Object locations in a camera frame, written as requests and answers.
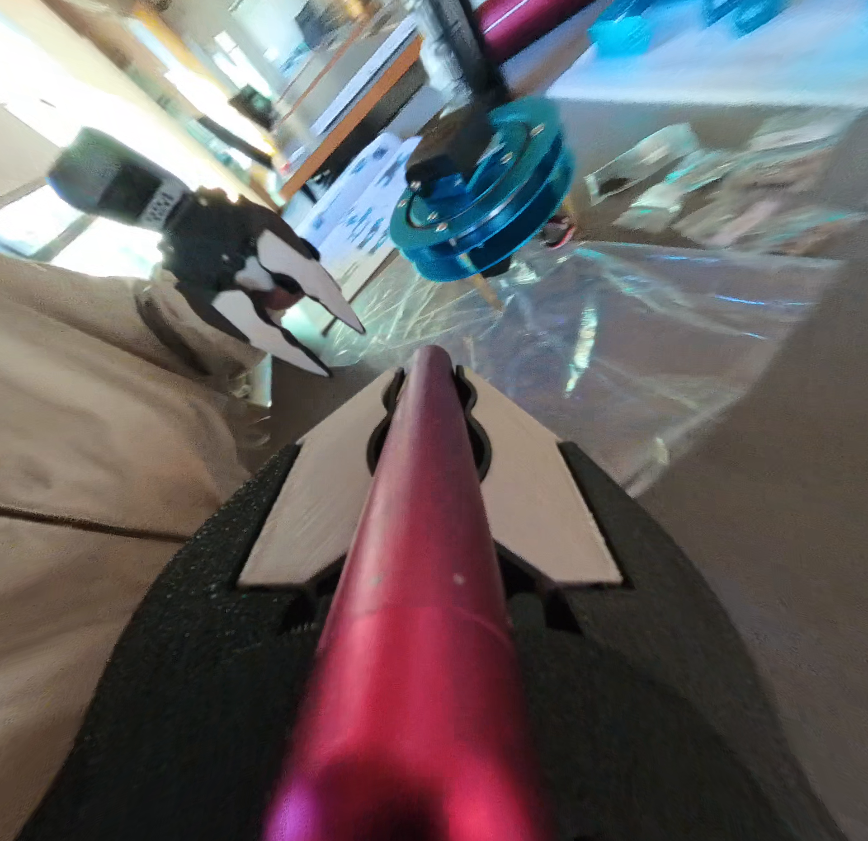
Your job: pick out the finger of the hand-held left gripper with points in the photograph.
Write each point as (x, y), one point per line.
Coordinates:
(298, 265)
(258, 322)

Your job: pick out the white instruction manual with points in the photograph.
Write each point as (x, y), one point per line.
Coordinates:
(352, 204)

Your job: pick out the person's left forearm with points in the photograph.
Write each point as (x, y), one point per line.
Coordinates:
(81, 380)

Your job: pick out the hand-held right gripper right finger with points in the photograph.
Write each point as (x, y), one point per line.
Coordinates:
(542, 509)

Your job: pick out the red metal case tube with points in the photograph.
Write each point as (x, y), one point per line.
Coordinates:
(529, 7)

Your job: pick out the black screwdriver bit holder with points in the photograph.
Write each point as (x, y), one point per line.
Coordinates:
(461, 34)

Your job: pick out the red electric screwdriver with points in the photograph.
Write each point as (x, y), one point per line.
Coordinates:
(420, 617)

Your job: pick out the blue round-end metal plate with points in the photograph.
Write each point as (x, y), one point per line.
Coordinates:
(746, 4)
(617, 34)

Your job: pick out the grey desk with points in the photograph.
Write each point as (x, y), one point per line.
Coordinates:
(800, 515)

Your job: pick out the large clear plastic bag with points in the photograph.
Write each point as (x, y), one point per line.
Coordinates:
(610, 353)

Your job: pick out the pile of small screw packets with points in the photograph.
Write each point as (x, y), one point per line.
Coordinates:
(746, 204)

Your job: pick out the white foam sheet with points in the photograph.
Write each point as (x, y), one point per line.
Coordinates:
(746, 61)

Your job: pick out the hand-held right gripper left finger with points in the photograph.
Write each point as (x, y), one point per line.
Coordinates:
(312, 509)

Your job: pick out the blue round turntable base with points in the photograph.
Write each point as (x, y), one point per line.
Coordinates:
(515, 197)

